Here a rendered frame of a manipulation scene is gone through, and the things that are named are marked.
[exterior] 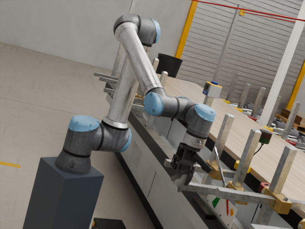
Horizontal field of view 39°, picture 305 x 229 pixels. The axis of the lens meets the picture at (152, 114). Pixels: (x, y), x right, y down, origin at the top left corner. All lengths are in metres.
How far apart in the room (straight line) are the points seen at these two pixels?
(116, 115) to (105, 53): 7.34
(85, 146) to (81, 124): 0.12
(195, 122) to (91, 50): 7.90
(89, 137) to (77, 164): 0.15
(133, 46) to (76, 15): 7.48
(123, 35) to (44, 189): 0.91
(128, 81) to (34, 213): 0.87
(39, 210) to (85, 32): 7.32
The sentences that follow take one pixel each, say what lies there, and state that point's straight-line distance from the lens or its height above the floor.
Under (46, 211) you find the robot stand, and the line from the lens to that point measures 2.36.
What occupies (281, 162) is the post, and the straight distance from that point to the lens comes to 1.76.
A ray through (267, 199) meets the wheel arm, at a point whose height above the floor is 0.96.
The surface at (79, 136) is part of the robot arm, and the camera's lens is 2.22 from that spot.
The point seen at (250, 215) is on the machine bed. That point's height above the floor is 0.69.
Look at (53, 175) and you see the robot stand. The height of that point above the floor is 0.57.
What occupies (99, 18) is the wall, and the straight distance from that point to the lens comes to 9.48.
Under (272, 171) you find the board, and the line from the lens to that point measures 2.35.
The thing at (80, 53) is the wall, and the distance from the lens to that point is 9.53.
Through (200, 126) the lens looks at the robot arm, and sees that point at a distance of 1.73.
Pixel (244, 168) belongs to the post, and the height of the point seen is 0.96.
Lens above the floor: 1.49
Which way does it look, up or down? 13 degrees down
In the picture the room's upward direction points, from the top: 17 degrees clockwise
